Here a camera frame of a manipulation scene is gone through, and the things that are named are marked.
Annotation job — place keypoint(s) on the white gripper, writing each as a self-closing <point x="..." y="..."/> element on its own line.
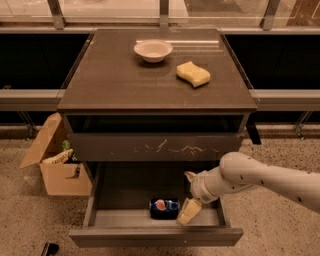
<point x="198" y="187"/>

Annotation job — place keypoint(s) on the blue pepsi can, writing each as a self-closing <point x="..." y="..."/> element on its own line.
<point x="164" y="209"/>

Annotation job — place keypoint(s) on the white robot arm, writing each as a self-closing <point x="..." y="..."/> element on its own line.
<point x="237" y="172"/>

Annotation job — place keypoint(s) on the open middle drawer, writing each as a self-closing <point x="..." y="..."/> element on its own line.
<point x="118" y="212"/>

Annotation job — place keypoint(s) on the dark grey drawer cabinet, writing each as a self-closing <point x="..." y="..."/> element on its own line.
<point x="115" y="91"/>

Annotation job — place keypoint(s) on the top drawer scratched front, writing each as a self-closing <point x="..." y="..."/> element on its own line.
<point x="153" y="147"/>

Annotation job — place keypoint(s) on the yellow sponge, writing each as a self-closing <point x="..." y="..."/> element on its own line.
<point x="192" y="73"/>

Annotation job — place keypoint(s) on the brown cardboard box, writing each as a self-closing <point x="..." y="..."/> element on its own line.
<point x="51" y="152"/>

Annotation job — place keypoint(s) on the white ceramic bowl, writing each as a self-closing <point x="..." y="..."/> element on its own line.
<point x="153" y="50"/>

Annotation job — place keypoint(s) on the black object on floor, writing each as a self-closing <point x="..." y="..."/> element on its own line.
<point x="50" y="249"/>

